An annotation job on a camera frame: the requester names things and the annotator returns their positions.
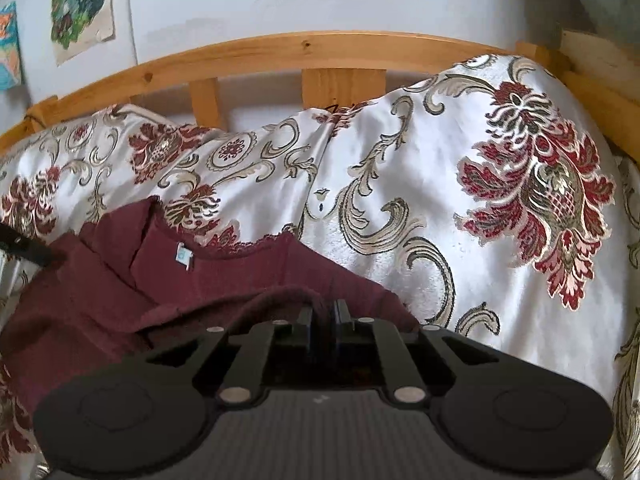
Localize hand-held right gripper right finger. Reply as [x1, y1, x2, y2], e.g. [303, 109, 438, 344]
[331, 299, 502, 407]

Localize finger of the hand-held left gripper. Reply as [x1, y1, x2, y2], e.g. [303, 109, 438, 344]
[0, 222, 64, 267]

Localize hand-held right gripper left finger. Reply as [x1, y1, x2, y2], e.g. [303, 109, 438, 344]
[145, 304, 329, 407]

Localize maroon long-sleeved top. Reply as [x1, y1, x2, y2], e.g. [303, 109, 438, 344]
[0, 197, 421, 417]

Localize white floral satin blanket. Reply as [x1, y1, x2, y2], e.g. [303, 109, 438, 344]
[0, 52, 640, 480]

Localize wooden plank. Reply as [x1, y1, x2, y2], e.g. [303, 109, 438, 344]
[559, 29, 640, 107]

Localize small orange-haired cartoon wall poster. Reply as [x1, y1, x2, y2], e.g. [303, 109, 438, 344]
[0, 2, 24, 92]

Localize blond cartoon child wall poster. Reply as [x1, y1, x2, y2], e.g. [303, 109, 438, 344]
[49, 0, 116, 66]

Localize white wall pipe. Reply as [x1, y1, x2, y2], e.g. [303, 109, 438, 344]
[118, 0, 139, 67]

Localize wooden bed frame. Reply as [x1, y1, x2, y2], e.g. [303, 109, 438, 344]
[0, 31, 640, 157]

